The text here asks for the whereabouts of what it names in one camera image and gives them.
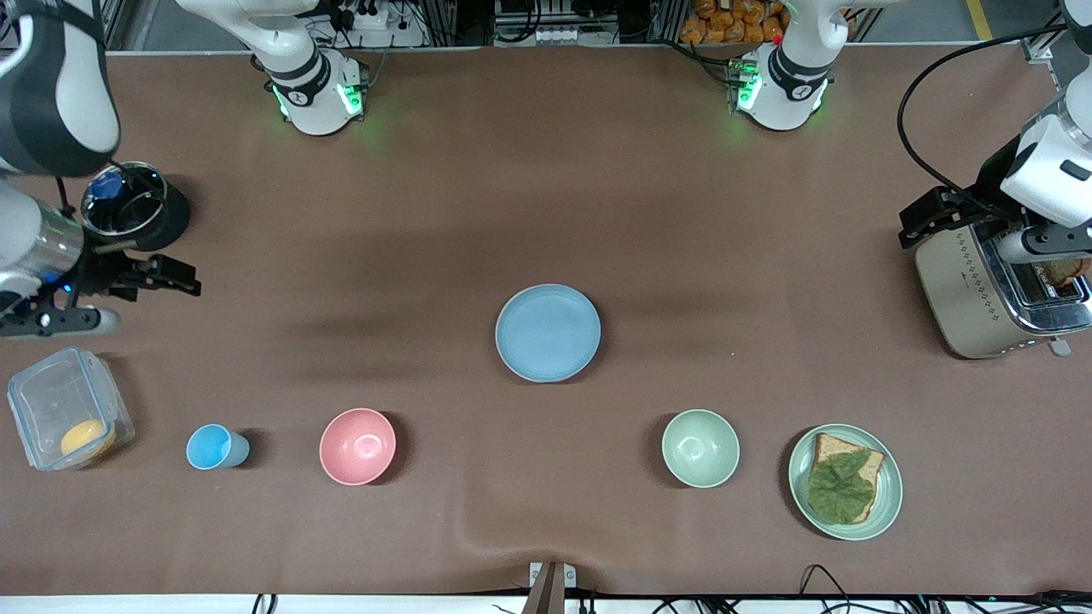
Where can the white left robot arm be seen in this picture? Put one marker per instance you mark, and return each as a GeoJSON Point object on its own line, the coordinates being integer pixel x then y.
{"type": "Point", "coordinates": [785, 94]}

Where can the blue plate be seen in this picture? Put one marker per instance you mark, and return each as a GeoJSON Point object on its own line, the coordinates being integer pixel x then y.
{"type": "Point", "coordinates": [548, 334]}

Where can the green plate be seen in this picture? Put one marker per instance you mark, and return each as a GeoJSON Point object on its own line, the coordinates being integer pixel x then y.
{"type": "Point", "coordinates": [890, 503]}

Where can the brown table cover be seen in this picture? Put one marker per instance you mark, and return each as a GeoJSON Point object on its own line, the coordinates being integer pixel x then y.
{"type": "Point", "coordinates": [546, 188]}

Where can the silver toaster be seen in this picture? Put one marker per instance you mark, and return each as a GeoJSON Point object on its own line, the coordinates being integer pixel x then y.
{"type": "Point", "coordinates": [964, 298]}

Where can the pink bowl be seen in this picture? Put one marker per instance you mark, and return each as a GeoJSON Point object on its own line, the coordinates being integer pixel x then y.
{"type": "Point", "coordinates": [358, 446]}

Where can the yellow round food piece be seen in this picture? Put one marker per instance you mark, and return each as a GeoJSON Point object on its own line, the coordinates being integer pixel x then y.
{"type": "Point", "coordinates": [87, 439]}

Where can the orange snack bags pile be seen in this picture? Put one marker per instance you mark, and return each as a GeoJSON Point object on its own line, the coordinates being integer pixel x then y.
{"type": "Point", "coordinates": [725, 21]}

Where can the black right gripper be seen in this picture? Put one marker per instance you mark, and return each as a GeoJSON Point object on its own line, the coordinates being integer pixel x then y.
{"type": "Point", "coordinates": [104, 275]}

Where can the green bowl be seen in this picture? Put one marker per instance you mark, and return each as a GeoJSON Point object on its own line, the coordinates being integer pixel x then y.
{"type": "Point", "coordinates": [700, 448]}

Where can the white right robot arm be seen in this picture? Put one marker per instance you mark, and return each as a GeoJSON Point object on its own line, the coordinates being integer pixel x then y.
{"type": "Point", "coordinates": [51, 102]}

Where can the brown bread slice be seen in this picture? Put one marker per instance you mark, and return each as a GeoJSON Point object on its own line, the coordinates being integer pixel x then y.
{"type": "Point", "coordinates": [827, 445]}

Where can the green lettuce leaf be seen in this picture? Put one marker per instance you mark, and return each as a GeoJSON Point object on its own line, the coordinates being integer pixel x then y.
{"type": "Point", "coordinates": [840, 490]}

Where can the small blue round object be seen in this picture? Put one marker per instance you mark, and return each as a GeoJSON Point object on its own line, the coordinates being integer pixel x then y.
{"type": "Point", "coordinates": [107, 185]}

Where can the white power strip with plugs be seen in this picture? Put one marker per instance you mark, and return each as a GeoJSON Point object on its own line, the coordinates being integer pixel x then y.
{"type": "Point", "coordinates": [367, 15]}

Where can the blue cup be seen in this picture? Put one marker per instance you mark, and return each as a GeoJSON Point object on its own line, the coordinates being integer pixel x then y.
{"type": "Point", "coordinates": [213, 448]}

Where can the metal corner bracket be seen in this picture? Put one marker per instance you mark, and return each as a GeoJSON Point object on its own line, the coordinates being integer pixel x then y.
{"type": "Point", "coordinates": [1039, 51]}

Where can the clear plastic container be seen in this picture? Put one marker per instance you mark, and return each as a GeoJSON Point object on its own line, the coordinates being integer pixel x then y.
{"type": "Point", "coordinates": [51, 401]}

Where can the brown toast slice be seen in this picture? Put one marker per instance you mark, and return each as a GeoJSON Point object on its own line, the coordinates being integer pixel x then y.
{"type": "Point", "coordinates": [1066, 271]}

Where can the metal table clamp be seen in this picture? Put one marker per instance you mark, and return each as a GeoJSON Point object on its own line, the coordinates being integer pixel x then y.
{"type": "Point", "coordinates": [552, 588]}

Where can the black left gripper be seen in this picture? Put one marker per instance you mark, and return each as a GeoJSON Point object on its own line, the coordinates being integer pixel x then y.
{"type": "Point", "coordinates": [988, 182]}

